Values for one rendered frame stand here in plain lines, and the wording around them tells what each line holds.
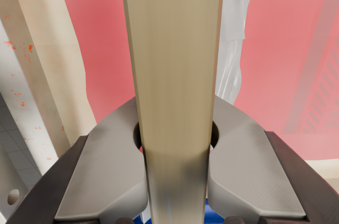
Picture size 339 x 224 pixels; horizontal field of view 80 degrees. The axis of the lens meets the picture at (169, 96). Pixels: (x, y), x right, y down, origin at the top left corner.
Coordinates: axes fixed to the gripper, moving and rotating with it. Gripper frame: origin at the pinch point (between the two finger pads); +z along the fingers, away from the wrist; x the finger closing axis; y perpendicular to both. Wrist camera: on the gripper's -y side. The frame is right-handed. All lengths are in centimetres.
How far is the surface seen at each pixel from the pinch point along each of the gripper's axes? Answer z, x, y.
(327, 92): 13.6, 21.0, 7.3
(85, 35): 13.4, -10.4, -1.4
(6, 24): 10.3, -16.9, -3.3
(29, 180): 110, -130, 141
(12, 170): 9.2, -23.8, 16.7
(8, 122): 109, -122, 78
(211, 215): 9.1, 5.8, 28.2
